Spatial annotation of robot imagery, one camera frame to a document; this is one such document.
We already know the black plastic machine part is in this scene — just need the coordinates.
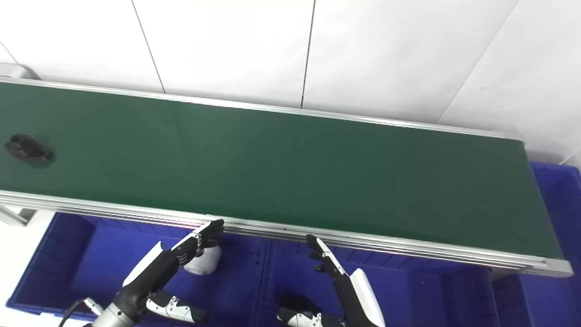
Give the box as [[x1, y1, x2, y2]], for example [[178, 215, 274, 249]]
[[5, 134, 57, 165]]

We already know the white cylindrical plastic part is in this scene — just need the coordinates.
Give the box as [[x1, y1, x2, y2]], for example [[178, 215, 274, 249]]
[[183, 245, 222, 276]]

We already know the green conveyor belt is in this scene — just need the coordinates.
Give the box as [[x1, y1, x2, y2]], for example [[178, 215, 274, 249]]
[[0, 75, 575, 278]]

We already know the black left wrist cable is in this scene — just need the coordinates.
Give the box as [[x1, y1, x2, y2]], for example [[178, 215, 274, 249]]
[[58, 297, 104, 327]]

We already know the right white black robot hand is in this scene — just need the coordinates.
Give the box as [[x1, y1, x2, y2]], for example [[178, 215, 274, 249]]
[[276, 234, 387, 327]]

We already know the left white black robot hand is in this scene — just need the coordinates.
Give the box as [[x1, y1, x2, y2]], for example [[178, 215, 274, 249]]
[[114, 219, 226, 324]]

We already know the aluminium conveyor support leg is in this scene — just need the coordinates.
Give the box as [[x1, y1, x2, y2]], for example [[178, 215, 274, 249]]
[[0, 204, 35, 227]]

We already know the blue plastic bin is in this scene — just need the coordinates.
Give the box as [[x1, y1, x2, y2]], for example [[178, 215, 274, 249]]
[[6, 212, 269, 327], [492, 161, 581, 327], [261, 238, 500, 327]]

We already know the grey conveyor end housing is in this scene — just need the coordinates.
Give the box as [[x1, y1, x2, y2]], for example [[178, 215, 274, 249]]
[[0, 63, 41, 82]]

